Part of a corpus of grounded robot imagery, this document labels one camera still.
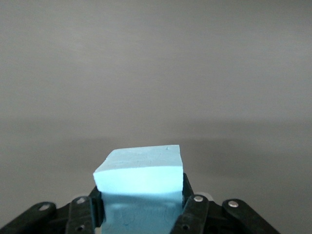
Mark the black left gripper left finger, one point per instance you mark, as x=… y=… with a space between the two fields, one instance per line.
x=48 y=219

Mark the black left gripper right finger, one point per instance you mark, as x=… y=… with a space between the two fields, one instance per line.
x=219 y=219

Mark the light blue foam block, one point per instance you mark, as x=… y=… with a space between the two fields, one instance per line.
x=139 y=180

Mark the dark grey table mat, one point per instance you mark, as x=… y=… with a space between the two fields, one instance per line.
x=156 y=73

